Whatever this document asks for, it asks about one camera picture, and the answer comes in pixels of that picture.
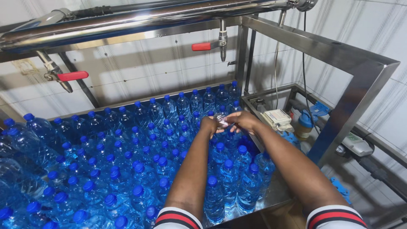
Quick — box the group of blue-capped water bottles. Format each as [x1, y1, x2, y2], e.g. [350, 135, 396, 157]
[0, 81, 276, 229]

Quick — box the black hanging cable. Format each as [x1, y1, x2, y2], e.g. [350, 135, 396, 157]
[301, 11, 320, 135]

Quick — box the striped sleeve cuff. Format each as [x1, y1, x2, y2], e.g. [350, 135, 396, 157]
[154, 207, 204, 229]
[306, 205, 368, 229]

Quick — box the grey water pump unit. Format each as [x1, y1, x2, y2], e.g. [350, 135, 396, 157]
[336, 132, 374, 158]

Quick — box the white electrical control box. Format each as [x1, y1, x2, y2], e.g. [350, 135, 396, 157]
[261, 109, 295, 133]

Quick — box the blue plastic bracket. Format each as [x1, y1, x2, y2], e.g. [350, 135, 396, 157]
[330, 177, 352, 205]

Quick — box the striped left sleeve cuff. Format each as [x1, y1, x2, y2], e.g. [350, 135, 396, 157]
[154, 207, 204, 229]

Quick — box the person's left hand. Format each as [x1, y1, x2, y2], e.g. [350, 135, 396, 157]
[200, 116, 225, 139]

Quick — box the stainless steel table frame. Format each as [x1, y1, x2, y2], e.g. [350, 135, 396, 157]
[235, 15, 400, 167]

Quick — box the striped right sleeve cuff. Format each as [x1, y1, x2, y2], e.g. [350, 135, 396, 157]
[306, 205, 368, 229]

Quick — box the clear plastic seal wrapper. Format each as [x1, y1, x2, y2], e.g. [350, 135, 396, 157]
[214, 114, 236, 128]

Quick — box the person's right hand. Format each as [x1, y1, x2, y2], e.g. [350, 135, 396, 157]
[223, 111, 263, 136]

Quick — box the red-handled steel tap valve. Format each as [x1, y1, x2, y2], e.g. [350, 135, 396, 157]
[192, 19, 228, 62]
[36, 51, 89, 93]

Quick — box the blue-capped filter canister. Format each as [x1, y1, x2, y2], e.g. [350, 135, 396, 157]
[296, 110, 318, 140]

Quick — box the stainless steel filling pipe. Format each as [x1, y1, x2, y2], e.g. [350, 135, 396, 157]
[0, 0, 318, 54]

